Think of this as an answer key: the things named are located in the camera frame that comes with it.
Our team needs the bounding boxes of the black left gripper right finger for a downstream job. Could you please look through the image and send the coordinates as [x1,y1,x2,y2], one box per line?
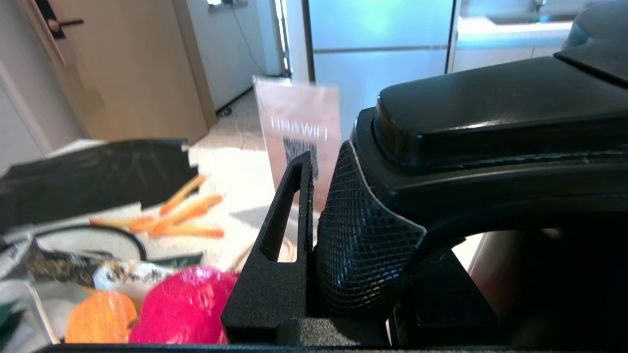
[392,249,497,345]

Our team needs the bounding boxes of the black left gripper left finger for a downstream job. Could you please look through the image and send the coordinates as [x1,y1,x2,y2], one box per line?
[221,151,314,344]

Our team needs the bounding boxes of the black electric kettle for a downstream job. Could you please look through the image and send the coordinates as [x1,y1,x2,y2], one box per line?
[314,0,628,346]

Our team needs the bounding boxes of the black gold tea packet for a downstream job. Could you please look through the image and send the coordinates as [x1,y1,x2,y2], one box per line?
[0,235,172,295]

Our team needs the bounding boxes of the red toy apple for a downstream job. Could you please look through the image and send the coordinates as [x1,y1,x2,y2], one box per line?
[129,266,241,344]

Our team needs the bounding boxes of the dark green packet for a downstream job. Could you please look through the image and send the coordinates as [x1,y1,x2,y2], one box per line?
[147,252,204,269]

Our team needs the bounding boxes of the orange toy fry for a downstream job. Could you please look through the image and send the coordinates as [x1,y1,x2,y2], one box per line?
[89,216,155,230]
[159,174,208,216]
[130,195,224,233]
[147,226,225,239]

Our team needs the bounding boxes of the orange toy fruit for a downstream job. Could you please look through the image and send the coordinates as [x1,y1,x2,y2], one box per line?
[65,292,138,344]

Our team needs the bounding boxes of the acrylic wifi QR sign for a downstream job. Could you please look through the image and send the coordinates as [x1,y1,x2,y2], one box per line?
[253,76,341,211]

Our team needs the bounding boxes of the black plastic sheet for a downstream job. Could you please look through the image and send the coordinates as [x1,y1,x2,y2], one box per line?
[0,140,199,231]

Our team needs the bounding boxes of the white kitchen cabinets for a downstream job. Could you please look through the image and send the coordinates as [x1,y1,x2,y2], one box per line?
[449,15,575,74]

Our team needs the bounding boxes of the white refrigerator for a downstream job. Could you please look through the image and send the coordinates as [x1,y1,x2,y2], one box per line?
[287,0,459,143]

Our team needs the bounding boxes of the brown wooden door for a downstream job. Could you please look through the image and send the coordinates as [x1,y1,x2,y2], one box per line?
[17,0,216,143]

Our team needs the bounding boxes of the black cable loop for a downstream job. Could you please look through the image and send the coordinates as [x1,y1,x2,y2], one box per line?
[34,225,148,261]

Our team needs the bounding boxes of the black door handle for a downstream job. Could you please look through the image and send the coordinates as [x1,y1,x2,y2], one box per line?
[34,0,84,40]

